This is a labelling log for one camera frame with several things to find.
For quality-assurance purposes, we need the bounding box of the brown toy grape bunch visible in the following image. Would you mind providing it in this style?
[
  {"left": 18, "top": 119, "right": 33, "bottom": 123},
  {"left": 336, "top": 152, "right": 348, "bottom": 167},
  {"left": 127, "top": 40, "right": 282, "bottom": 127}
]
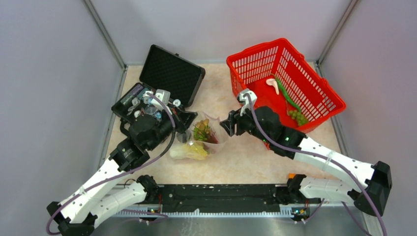
[{"left": 193, "top": 118, "right": 219, "bottom": 144}]

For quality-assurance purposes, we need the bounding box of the white dealer chip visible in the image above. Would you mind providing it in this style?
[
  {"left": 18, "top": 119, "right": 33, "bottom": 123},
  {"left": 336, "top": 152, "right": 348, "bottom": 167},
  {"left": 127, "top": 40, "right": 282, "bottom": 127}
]
[{"left": 172, "top": 99, "right": 181, "bottom": 107}]

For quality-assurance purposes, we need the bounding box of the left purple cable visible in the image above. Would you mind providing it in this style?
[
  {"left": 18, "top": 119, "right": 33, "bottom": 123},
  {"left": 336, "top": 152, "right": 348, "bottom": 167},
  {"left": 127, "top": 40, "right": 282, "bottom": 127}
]
[{"left": 45, "top": 92, "right": 177, "bottom": 235}]

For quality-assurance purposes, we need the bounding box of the black poker chip case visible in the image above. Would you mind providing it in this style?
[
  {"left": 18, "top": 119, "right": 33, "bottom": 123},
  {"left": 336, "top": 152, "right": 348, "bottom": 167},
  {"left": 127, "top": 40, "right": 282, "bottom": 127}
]
[{"left": 111, "top": 45, "right": 206, "bottom": 136}]

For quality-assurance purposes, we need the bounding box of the yellow toy cabbage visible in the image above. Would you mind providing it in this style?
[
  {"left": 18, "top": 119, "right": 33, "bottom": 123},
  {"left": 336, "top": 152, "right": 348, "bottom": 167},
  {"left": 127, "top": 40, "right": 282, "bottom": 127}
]
[{"left": 169, "top": 142, "right": 209, "bottom": 160}]

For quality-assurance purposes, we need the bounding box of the clear zip top bag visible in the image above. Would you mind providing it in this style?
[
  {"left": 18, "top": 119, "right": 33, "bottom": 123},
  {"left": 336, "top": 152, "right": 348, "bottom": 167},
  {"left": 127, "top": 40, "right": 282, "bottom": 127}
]
[{"left": 169, "top": 111, "right": 229, "bottom": 161}]

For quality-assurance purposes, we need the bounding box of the red plastic basket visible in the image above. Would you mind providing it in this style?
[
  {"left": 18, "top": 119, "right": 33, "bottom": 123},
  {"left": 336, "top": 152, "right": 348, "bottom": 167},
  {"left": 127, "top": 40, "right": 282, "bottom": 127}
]
[{"left": 226, "top": 38, "right": 346, "bottom": 133}]

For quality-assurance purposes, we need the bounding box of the green toy chili pepper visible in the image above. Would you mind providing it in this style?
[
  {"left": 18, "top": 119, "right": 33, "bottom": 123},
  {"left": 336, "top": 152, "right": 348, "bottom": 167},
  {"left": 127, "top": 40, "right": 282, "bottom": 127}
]
[{"left": 272, "top": 74, "right": 301, "bottom": 112}]

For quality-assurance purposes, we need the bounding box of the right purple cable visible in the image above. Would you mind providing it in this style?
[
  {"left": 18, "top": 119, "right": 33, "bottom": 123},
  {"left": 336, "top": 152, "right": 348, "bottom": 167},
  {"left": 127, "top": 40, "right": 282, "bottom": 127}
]
[{"left": 242, "top": 92, "right": 388, "bottom": 236}]

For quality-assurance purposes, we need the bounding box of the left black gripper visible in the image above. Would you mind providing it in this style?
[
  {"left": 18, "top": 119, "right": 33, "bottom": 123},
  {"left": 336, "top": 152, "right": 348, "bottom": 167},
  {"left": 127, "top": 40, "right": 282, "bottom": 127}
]
[{"left": 147, "top": 103, "right": 198, "bottom": 151}]

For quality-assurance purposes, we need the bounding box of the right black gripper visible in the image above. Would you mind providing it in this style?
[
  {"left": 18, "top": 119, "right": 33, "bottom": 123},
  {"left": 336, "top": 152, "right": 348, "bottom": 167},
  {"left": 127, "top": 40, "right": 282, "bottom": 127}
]
[{"left": 220, "top": 102, "right": 271, "bottom": 144}]

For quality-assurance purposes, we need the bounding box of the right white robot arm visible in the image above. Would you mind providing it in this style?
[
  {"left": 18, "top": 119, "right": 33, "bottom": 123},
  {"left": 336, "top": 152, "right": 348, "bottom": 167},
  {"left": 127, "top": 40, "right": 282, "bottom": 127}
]
[{"left": 219, "top": 89, "right": 392, "bottom": 216}]

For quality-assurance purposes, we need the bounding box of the purple cable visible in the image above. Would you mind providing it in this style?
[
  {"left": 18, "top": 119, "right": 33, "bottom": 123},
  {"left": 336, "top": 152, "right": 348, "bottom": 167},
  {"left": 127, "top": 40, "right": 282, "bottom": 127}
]
[
  {"left": 45, "top": 92, "right": 177, "bottom": 235},
  {"left": 242, "top": 92, "right": 388, "bottom": 236}
]

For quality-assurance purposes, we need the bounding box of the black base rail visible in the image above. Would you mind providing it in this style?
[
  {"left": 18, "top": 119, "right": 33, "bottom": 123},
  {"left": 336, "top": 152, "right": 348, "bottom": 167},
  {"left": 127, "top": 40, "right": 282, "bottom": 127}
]
[{"left": 132, "top": 183, "right": 322, "bottom": 216}]

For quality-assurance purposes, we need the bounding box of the green toy grape bunch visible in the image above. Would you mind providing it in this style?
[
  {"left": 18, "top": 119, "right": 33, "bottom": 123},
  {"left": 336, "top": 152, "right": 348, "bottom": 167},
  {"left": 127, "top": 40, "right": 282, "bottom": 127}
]
[{"left": 287, "top": 110, "right": 309, "bottom": 126}]

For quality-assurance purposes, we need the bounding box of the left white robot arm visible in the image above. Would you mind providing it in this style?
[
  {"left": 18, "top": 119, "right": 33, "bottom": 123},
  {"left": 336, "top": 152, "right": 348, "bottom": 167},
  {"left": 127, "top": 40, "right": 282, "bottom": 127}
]
[{"left": 47, "top": 89, "right": 198, "bottom": 236}]

